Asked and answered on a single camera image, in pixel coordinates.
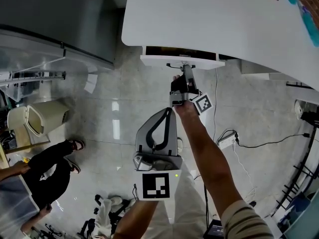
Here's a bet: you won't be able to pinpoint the black device cable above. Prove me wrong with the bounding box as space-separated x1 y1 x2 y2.
203 183 209 229

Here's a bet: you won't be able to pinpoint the beige trash bin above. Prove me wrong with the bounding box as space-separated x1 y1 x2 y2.
6 101 70 146

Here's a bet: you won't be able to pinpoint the person's right hand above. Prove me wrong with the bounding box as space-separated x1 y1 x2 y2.
170 74 186 93

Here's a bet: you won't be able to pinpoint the black office chair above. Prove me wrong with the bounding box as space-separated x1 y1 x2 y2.
77 194 137 239

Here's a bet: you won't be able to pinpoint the white power strip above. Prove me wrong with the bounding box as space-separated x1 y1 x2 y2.
216 132 240 149

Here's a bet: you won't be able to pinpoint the white metal shelf rack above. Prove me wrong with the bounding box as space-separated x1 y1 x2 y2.
0 70 67 102

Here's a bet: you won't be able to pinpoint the teal cloth packet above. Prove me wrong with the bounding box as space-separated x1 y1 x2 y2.
298 1 319 47

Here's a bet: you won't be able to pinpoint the white drawer unit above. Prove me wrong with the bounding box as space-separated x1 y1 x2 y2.
140 46 226 71

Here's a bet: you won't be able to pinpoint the coiled white cable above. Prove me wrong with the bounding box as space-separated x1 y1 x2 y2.
233 143 257 201

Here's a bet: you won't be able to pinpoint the person's striped shirt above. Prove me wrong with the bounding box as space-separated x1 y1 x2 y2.
220 199 275 239

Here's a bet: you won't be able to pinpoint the person's right forearm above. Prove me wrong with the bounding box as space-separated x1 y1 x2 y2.
173 101 244 218

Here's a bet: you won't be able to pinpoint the black power cable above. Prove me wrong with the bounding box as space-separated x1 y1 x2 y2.
215 129 311 149

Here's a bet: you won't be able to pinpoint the white desk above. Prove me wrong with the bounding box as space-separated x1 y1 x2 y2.
121 0 319 89

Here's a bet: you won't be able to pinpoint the person's beige trousers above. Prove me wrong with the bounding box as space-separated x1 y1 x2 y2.
138 165 209 239

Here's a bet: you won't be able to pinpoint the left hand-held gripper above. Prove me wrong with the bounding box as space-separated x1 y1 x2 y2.
133 108 182 201

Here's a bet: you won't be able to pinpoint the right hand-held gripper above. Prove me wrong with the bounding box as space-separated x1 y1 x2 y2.
169 64 212 116

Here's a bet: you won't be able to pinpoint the person's left forearm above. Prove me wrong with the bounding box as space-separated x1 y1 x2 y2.
113 199 165 239

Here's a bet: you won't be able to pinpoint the black metal frame table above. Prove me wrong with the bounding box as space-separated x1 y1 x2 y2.
270 118 319 211

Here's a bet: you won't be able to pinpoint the black display device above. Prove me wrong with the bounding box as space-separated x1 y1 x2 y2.
203 219 224 239

